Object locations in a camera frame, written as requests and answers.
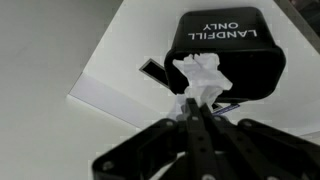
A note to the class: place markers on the slanted countertop waste slot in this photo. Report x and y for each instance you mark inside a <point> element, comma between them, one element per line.
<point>155,71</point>

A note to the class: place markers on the purple tape strip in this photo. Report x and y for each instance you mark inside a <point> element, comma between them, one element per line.
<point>228,109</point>

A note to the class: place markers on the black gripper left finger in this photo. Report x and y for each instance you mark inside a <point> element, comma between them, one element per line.
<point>160,143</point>

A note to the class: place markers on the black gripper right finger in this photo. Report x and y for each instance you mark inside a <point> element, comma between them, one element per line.
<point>253,146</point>

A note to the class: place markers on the white paper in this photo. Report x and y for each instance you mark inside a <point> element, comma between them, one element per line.
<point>203,78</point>

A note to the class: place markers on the black landfill bin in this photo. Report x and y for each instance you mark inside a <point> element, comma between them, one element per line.
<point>230,50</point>

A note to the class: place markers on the straight countertop waste slot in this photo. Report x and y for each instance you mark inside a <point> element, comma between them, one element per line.
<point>216,106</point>

